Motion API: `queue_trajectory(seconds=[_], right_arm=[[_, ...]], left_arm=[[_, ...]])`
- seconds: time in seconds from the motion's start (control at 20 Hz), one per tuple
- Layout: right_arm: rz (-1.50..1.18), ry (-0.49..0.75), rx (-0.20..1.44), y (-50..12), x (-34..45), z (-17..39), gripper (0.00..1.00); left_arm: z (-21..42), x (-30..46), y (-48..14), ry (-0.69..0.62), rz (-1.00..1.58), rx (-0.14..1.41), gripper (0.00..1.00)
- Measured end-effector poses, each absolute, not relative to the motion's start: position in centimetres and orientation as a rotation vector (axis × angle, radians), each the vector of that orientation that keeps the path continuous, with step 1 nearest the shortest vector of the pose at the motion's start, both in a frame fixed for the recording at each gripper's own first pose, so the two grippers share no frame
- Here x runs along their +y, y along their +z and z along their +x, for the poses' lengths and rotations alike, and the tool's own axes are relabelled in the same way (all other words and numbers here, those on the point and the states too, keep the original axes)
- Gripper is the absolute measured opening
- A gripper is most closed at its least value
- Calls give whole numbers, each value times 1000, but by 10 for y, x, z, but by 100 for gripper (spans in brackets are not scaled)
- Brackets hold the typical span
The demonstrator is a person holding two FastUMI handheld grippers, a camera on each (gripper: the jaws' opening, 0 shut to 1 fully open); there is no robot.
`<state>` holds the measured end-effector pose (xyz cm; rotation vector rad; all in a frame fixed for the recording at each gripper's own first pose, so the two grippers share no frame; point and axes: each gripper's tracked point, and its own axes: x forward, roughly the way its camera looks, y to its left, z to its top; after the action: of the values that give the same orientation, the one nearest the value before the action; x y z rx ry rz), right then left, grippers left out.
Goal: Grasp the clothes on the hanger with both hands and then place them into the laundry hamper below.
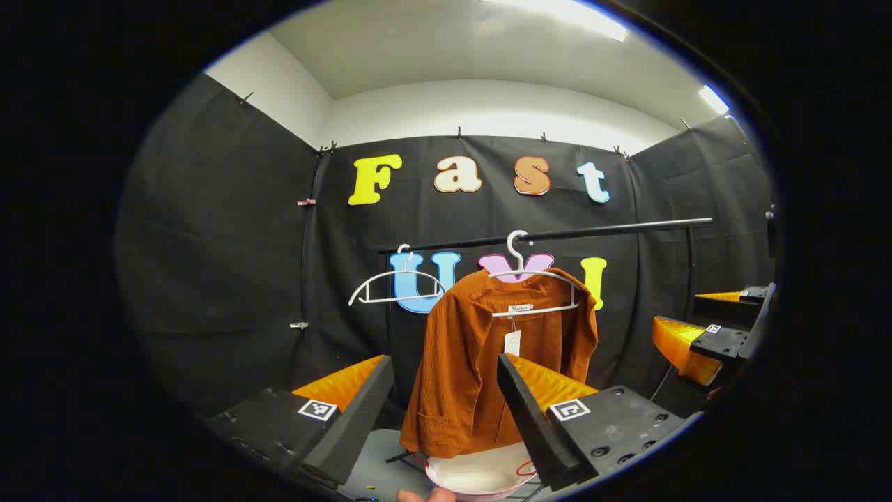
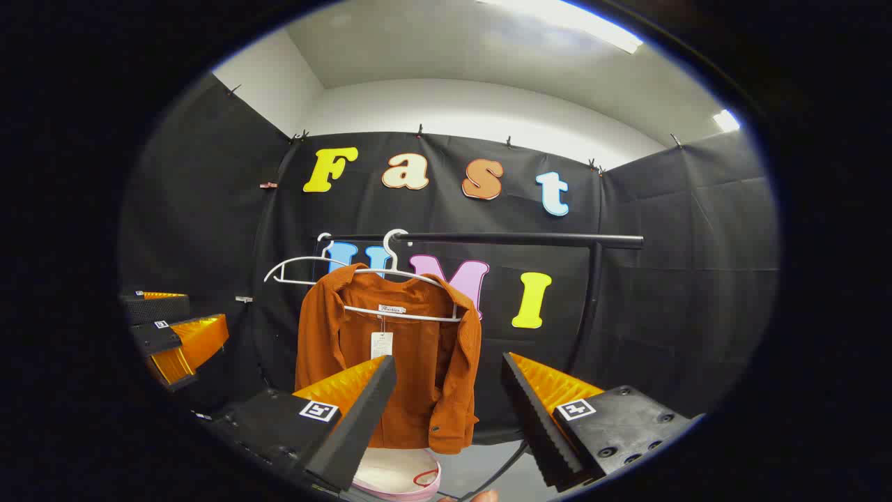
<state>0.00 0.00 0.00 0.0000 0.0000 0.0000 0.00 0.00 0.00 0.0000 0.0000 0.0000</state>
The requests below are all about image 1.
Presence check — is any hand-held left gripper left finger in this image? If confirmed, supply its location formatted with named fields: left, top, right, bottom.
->
left=206, top=354, right=396, bottom=489

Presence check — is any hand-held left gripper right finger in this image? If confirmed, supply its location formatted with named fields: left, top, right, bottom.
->
left=496, top=353, right=705, bottom=492

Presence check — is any white laundry hamper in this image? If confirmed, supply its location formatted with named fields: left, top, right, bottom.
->
left=424, top=443, right=541, bottom=498

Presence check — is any rust orange corduroy shirt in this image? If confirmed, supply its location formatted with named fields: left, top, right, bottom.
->
left=399, top=268, right=600, bottom=459

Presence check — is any white clothes hanger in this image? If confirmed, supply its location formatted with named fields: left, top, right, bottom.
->
left=348, top=244, right=447, bottom=308
left=488, top=230, right=593, bottom=319

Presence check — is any white empty clothes hanger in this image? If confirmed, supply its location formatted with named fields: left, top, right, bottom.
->
left=348, top=244, right=447, bottom=308

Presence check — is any black clothes rack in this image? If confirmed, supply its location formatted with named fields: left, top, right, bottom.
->
left=376, top=218, right=715, bottom=499

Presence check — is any small ceiling light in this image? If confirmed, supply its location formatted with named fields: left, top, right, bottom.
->
left=699, top=84, right=731, bottom=116

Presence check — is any black backdrop cloth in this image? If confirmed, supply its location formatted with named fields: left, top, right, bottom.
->
left=115, top=73, right=778, bottom=433

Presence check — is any long ceiling light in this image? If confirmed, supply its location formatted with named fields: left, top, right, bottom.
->
left=481, top=0, right=631, bottom=43

